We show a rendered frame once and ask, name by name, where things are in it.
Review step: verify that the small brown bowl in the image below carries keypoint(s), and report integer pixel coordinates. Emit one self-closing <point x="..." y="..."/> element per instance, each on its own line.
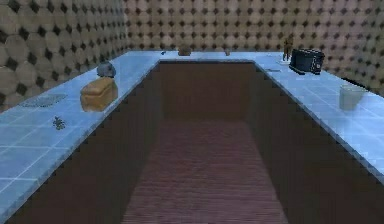
<point x="184" y="51"/>

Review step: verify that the thin grey flat utensil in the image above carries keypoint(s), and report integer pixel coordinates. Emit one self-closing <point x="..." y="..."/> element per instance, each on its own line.
<point x="273" y="70"/>

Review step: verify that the grey round kettle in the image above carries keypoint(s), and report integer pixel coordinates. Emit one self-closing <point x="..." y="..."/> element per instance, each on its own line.
<point x="106" y="69"/>

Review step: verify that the brown bread loaf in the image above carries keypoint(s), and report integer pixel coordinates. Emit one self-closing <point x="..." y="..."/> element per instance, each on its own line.
<point x="98" y="93"/>

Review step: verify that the brown counter with blue top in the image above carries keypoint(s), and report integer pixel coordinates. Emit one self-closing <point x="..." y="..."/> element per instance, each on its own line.
<point x="100" y="140"/>

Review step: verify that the black toaster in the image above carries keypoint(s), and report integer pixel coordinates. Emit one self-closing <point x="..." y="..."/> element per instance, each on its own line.
<point x="307" y="61"/>

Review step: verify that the pale translucent cup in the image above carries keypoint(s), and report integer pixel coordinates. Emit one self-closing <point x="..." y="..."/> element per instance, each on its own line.
<point x="349" y="97"/>

